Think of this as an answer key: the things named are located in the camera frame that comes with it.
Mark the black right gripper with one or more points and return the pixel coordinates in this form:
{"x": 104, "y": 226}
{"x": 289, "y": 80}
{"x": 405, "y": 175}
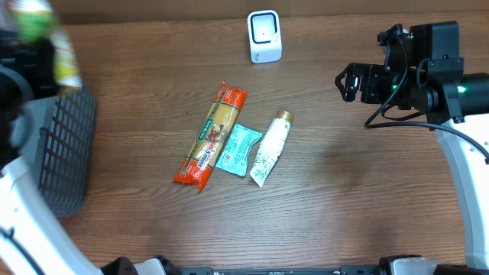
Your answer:
{"x": 368, "y": 78}

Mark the white tube with gold cap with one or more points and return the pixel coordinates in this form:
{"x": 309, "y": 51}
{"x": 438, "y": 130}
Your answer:
{"x": 271, "y": 147}

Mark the teal snack packet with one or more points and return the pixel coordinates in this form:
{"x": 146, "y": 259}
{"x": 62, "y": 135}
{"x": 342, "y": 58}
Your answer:
{"x": 234, "y": 158}

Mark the orange spaghetti packet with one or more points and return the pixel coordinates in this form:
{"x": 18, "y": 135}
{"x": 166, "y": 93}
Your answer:
{"x": 211, "y": 137}

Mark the green juice carton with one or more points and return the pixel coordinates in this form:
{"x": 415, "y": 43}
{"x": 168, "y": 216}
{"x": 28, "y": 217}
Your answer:
{"x": 38, "y": 27}

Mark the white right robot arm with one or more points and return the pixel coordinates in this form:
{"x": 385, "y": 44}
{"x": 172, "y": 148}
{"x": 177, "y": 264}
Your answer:
{"x": 422, "y": 83}

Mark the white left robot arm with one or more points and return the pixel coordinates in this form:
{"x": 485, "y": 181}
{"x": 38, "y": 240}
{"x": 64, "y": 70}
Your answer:
{"x": 32, "y": 239}

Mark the white barcode scanner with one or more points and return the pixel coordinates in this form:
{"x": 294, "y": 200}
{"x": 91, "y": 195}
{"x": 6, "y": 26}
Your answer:
{"x": 264, "y": 36}

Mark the grey plastic shopping basket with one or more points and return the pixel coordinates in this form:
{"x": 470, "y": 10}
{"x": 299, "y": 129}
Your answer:
{"x": 55, "y": 137}

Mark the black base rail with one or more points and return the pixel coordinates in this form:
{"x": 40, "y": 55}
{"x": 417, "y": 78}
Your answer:
{"x": 343, "y": 270}

